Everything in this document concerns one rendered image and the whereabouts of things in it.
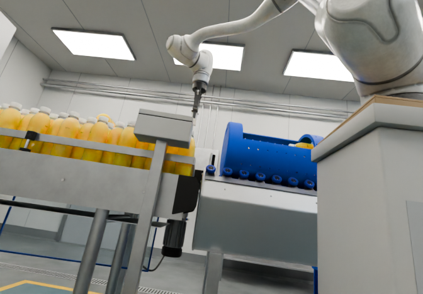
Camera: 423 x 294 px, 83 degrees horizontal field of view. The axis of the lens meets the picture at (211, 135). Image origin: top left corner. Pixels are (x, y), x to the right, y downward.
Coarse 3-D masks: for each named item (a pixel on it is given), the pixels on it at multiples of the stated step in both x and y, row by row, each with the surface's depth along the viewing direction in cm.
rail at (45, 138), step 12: (0, 132) 94; (12, 132) 94; (24, 132) 94; (72, 144) 94; (84, 144) 95; (96, 144) 95; (108, 144) 95; (144, 156) 95; (168, 156) 96; (180, 156) 96
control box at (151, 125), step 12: (144, 120) 86; (156, 120) 86; (168, 120) 87; (180, 120) 87; (192, 120) 87; (144, 132) 84; (156, 132) 85; (168, 132) 85; (180, 132) 86; (168, 144) 91; (180, 144) 89
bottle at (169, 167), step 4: (168, 148) 102; (172, 148) 102; (176, 148) 102; (168, 152) 101; (172, 152) 101; (176, 152) 102; (164, 164) 100; (168, 164) 99; (172, 164) 100; (164, 168) 99; (168, 168) 99; (172, 168) 100; (168, 172) 98; (172, 172) 99
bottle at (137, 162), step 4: (136, 144) 102; (140, 144) 101; (144, 144) 101; (148, 144) 102; (140, 148) 101; (144, 148) 101; (136, 156) 100; (132, 160) 100; (136, 160) 99; (140, 160) 99; (144, 160) 100; (132, 164) 99; (136, 164) 98; (140, 164) 99; (140, 168) 98
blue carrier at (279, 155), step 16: (240, 128) 111; (224, 144) 123; (240, 144) 107; (256, 144) 107; (272, 144) 108; (288, 144) 132; (224, 160) 110; (240, 160) 106; (256, 160) 106; (272, 160) 107; (288, 160) 107; (304, 160) 107; (288, 176) 109; (304, 176) 108
